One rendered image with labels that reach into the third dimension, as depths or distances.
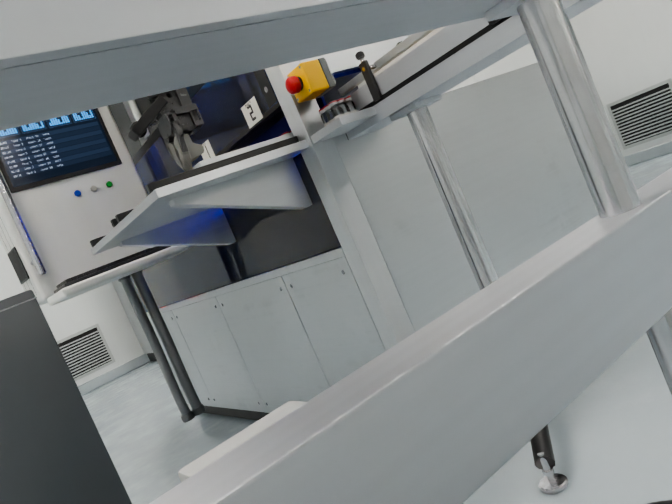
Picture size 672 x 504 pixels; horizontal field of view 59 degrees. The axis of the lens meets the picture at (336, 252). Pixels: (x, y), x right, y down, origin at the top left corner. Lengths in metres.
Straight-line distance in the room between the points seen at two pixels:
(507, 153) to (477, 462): 1.46
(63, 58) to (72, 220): 1.87
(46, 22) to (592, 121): 0.60
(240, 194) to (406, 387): 1.02
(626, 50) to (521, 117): 4.11
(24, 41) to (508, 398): 0.46
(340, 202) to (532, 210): 0.70
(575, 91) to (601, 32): 5.38
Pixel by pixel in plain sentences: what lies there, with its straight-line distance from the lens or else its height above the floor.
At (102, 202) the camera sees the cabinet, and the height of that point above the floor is 1.05.
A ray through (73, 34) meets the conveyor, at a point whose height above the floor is 0.85.
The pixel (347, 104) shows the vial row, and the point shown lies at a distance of 1.45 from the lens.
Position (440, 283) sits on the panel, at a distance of 1.61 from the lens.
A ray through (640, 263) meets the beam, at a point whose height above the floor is 0.50.
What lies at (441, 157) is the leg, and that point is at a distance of 1.40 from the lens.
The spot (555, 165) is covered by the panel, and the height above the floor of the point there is 0.55.
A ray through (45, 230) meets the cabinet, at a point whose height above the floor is 1.02.
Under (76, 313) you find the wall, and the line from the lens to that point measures 6.86.
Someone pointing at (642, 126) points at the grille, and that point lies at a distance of 6.13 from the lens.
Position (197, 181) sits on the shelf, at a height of 0.87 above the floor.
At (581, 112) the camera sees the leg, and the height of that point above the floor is 0.68.
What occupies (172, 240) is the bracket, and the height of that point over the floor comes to 0.81.
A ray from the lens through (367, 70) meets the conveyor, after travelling 1.41.
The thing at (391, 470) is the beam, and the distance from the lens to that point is 0.49.
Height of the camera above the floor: 0.69
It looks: 3 degrees down
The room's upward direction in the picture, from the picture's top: 23 degrees counter-clockwise
